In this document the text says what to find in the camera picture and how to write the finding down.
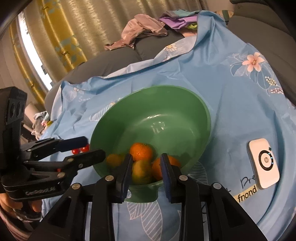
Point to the gold patterned curtain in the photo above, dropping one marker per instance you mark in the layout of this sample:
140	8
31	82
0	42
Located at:
48	39

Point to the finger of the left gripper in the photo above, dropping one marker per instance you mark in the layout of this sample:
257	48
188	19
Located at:
55	170
42	148

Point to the cherry tomato two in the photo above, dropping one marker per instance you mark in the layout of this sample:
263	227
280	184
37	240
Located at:
85	148

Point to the cherry tomato one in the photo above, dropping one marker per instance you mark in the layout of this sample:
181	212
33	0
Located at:
75	151

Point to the white portable wifi device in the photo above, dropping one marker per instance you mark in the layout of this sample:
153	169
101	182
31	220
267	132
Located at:
263	163

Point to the top orange tangerine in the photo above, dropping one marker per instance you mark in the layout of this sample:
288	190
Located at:
141	152

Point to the pink clothes pile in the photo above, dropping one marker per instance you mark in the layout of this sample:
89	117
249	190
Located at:
140	26

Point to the cluttered laundry pile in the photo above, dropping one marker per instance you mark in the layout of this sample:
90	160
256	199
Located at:
41	122

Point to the green plastic bowl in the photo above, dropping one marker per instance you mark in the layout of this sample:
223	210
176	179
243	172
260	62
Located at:
171	119

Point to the yellowish front tangerine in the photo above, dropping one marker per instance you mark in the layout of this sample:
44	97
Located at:
141	172

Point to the purple clothes pile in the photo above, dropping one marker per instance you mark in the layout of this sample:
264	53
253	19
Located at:
179	19

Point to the blue floral tablecloth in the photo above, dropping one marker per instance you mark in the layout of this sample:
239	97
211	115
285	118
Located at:
244	99

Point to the grey sofa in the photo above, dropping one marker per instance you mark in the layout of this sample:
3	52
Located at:
267	25

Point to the left small tangerine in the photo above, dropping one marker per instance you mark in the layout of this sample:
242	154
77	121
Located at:
114	160

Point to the left hand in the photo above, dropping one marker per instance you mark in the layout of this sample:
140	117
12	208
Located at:
8	205

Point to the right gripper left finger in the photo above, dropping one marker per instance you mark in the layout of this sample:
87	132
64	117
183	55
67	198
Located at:
86	207

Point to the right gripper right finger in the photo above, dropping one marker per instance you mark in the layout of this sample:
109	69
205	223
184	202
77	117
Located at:
208	212

